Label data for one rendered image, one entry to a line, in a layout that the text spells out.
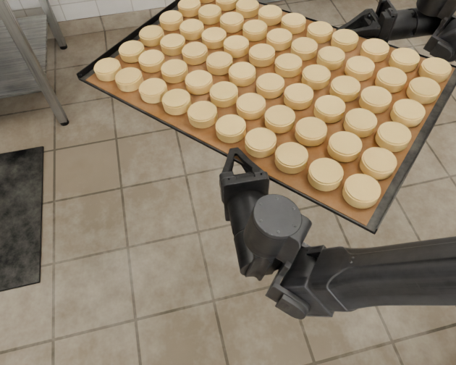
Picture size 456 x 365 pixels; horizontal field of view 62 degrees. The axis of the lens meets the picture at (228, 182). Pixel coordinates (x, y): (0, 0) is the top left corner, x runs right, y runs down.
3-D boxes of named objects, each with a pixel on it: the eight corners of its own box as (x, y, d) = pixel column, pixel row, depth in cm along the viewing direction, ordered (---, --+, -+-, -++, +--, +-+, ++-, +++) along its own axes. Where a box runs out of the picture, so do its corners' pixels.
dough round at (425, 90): (424, 108, 64) (428, 100, 62) (399, 93, 66) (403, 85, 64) (442, 95, 65) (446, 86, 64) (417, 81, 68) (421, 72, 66)
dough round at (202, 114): (205, 104, 67) (204, 95, 66) (224, 119, 65) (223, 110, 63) (182, 118, 66) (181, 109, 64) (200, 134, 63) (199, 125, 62)
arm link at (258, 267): (237, 285, 51) (277, 281, 52) (248, 264, 45) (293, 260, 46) (229, 239, 54) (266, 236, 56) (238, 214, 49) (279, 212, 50)
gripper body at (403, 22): (376, -5, 75) (412, -10, 76) (362, 40, 84) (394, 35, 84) (389, 14, 72) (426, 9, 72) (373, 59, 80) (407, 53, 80)
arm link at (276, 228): (300, 323, 48) (323, 270, 53) (336, 291, 39) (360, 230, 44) (220, 273, 50) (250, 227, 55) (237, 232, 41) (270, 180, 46)
